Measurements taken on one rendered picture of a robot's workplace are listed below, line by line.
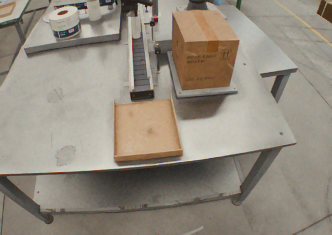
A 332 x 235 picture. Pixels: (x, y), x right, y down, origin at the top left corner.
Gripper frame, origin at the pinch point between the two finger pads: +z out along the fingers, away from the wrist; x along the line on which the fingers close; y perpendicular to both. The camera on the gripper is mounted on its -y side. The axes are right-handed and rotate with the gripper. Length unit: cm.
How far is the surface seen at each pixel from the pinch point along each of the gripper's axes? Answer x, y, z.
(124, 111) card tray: 52, 8, -3
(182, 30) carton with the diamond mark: 22.5, -19.4, -19.5
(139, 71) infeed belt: 31.4, 0.4, 3.2
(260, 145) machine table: 74, -47, -16
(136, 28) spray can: 0.8, 0.9, 12.1
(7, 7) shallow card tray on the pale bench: -97, 148, 87
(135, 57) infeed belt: 20.8, 2.3, 9.4
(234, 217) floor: 122, -55, 52
